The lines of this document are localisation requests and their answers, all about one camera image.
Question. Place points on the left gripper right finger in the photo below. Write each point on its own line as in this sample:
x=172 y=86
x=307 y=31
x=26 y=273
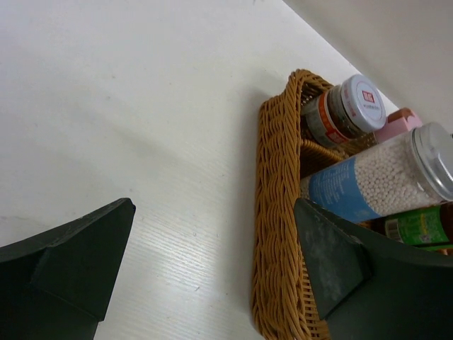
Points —
x=367 y=286

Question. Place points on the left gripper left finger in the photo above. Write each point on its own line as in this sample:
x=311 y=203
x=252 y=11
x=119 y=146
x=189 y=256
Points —
x=58 y=284

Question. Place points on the red sauce bottle green label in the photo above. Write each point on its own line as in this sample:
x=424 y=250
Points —
x=426 y=228

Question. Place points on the sago jar blue label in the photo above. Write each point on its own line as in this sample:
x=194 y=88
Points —
x=410 y=171

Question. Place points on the pink lid spice shaker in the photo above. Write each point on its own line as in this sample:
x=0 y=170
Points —
x=400 y=121

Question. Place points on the sauce jar white lid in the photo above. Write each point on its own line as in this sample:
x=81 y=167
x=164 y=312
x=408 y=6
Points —
x=344 y=113

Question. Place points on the brown wicker divided basket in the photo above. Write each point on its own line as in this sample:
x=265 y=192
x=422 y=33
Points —
x=283 y=304

